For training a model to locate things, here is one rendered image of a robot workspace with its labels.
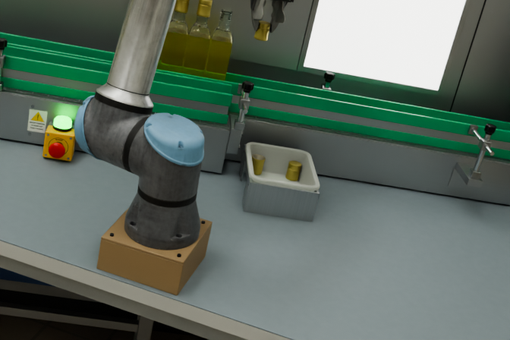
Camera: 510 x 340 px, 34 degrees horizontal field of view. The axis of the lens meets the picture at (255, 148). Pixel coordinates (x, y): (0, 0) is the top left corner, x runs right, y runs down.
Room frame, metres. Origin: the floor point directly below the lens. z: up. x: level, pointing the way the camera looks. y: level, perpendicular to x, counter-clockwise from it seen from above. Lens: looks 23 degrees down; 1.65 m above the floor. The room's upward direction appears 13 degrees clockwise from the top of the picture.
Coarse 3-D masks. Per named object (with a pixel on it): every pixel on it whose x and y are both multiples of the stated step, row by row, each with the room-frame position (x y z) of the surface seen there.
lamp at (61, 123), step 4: (60, 116) 1.85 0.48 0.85; (64, 116) 1.85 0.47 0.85; (56, 120) 1.83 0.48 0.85; (60, 120) 1.83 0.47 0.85; (64, 120) 1.83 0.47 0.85; (68, 120) 1.84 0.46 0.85; (56, 124) 1.83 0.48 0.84; (60, 124) 1.83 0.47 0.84; (64, 124) 1.83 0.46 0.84; (68, 124) 1.84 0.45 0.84; (56, 128) 1.83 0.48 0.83; (60, 128) 1.83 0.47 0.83; (64, 128) 1.83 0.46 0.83; (68, 128) 1.84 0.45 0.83
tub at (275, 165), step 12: (252, 144) 1.98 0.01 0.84; (264, 144) 1.99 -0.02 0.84; (264, 156) 1.98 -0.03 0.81; (276, 156) 1.99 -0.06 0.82; (288, 156) 2.00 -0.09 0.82; (300, 156) 2.00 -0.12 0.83; (252, 168) 1.82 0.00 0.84; (264, 168) 1.98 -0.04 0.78; (276, 168) 1.99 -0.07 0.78; (312, 168) 1.90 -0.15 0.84; (252, 180) 1.80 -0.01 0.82; (264, 180) 1.78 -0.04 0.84; (276, 180) 1.95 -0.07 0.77; (288, 180) 1.96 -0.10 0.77; (300, 180) 1.97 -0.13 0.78; (312, 180) 1.86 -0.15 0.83
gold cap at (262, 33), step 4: (260, 20) 2.08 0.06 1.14; (260, 24) 2.05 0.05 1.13; (264, 24) 2.05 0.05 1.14; (268, 24) 2.06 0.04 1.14; (260, 28) 2.05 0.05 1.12; (264, 28) 2.05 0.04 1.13; (268, 28) 2.06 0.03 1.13; (256, 32) 2.06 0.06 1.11; (260, 32) 2.05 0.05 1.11; (264, 32) 2.05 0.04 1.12; (268, 32) 2.06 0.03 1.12; (256, 36) 2.06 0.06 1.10; (260, 36) 2.05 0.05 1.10; (264, 36) 2.05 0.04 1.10; (260, 40) 2.05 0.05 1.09; (264, 40) 2.05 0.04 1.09
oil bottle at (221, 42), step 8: (216, 32) 2.06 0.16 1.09; (224, 32) 2.07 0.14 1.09; (216, 40) 2.06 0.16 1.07; (224, 40) 2.06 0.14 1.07; (232, 40) 2.07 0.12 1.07; (216, 48) 2.06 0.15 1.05; (224, 48) 2.06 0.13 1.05; (208, 56) 2.06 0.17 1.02; (216, 56) 2.06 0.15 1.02; (224, 56) 2.06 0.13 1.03; (208, 64) 2.06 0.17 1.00; (216, 64) 2.06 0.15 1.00; (224, 64) 2.06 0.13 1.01; (208, 72) 2.06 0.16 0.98; (216, 72) 2.06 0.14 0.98; (224, 72) 2.06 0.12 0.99
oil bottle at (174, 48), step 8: (176, 24) 2.05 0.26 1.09; (184, 24) 2.06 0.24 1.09; (168, 32) 2.04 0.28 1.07; (176, 32) 2.04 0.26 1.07; (184, 32) 2.05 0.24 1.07; (168, 40) 2.04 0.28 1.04; (176, 40) 2.04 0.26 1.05; (184, 40) 2.05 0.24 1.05; (168, 48) 2.04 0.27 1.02; (176, 48) 2.04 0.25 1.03; (184, 48) 2.05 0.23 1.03; (168, 56) 2.04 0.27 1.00; (176, 56) 2.04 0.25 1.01; (160, 64) 2.06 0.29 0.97; (168, 64) 2.04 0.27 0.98; (176, 64) 2.04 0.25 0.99
